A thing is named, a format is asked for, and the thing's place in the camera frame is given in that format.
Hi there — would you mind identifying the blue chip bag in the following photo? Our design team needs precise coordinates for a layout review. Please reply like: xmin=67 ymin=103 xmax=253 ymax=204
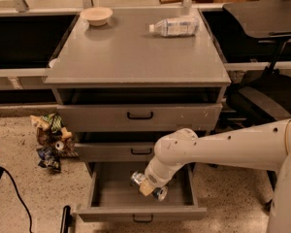
xmin=37 ymin=147 xmax=61 ymax=172

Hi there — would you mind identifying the grey bottom drawer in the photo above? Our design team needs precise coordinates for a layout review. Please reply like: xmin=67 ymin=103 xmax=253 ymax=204
xmin=79 ymin=162 xmax=207 ymax=223

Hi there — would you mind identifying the white bowl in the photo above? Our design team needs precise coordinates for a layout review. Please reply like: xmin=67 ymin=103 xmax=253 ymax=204
xmin=81 ymin=7 xmax=113 ymax=26

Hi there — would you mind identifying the redbull can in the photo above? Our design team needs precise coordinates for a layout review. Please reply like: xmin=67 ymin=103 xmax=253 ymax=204
xmin=130 ymin=172 xmax=168 ymax=201

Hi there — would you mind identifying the grey drawer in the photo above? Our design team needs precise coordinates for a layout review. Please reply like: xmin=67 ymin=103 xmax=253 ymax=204
xmin=75 ymin=141 xmax=209 ymax=163
xmin=57 ymin=104 xmax=222 ymax=132
xmin=79 ymin=162 xmax=207 ymax=223

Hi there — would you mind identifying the black floor object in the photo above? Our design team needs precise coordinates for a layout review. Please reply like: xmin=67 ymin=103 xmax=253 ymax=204
xmin=60 ymin=205 xmax=72 ymax=233

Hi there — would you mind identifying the grey top drawer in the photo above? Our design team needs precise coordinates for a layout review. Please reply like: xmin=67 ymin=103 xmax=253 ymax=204
xmin=57 ymin=104 xmax=222 ymax=132

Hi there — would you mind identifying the grey drawer cabinet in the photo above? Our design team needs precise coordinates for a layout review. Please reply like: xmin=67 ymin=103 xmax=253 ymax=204
xmin=44 ymin=6 xmax=232 ymax=167

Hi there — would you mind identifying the clear plastic water bottle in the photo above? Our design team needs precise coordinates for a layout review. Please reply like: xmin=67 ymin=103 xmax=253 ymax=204
xmin=148 ymin=17 xmax=199 ymax=37

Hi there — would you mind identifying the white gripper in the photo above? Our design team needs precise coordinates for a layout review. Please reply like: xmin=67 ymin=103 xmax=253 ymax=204
xmin=140 ymin=156 xmax=184 ymax=196

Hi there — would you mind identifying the grey middle drawer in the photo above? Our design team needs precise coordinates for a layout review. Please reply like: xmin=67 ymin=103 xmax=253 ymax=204
xmin=75 ymin=141 xmax=209 ymax=163

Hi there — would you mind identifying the wooden stick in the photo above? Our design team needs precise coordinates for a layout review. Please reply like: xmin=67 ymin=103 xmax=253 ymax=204
xmin=159 ymin=0 xmax=182 ymax=4

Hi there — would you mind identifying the crumpled snack bags pile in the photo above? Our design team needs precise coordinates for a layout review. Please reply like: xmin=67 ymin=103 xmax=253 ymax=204
xmin=30 ymin=113 xmax=75 ymax=153

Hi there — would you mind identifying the black office chair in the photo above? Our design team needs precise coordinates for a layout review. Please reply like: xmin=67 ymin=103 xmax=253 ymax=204
xmin=216 ymin=0 xmax=291 ymax=212

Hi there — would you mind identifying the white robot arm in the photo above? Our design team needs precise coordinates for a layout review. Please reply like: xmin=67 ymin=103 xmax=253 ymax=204
xmin=140 ymin=118 xmax=291 ymax=233

